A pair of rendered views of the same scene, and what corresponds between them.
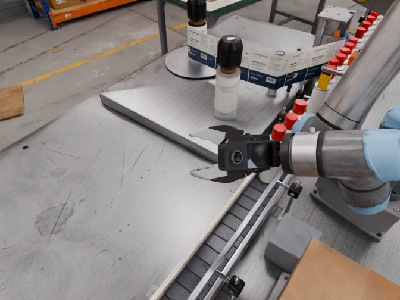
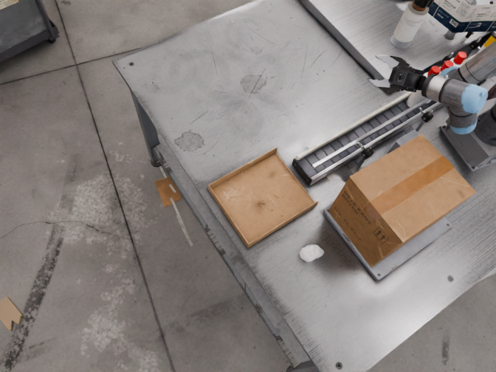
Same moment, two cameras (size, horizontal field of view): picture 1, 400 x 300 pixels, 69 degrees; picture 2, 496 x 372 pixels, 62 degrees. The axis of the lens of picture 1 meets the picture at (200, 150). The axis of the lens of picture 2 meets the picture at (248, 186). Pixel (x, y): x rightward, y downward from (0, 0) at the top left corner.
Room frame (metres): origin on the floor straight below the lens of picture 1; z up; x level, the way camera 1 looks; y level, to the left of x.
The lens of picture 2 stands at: (-0.65, 0.14, 2.20)
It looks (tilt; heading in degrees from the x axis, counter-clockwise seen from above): 64 degrees down; 12
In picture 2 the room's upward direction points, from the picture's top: 9 degrees clockwise
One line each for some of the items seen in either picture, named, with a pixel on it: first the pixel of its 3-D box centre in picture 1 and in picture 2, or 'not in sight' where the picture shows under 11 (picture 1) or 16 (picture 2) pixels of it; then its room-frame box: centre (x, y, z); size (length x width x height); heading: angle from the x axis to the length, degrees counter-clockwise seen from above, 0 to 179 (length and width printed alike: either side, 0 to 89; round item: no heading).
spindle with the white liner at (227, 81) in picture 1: (227, 79); (415, 13); (0.88, -0.10, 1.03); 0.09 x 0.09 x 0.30
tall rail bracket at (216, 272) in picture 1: (225, 287); (359, 154); (0.23, -0.06, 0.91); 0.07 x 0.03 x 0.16; 54
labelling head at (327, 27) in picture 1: (328, 45); not in sight; (1.17, -0.54, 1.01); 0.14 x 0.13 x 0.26; 144
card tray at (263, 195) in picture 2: not in sight; (263, 195); (-0.03, 0.22, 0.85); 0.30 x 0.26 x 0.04; 144
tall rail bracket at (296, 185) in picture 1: (283, 196); (418, 119); (0.47, -0.23, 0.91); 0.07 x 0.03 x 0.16; 54
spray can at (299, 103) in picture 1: (293, 128); (448, 73); (0.67, -0.29, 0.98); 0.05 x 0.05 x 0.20
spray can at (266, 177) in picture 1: (272, 155); (423, 87); (0.56, -0.21, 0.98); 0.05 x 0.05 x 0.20
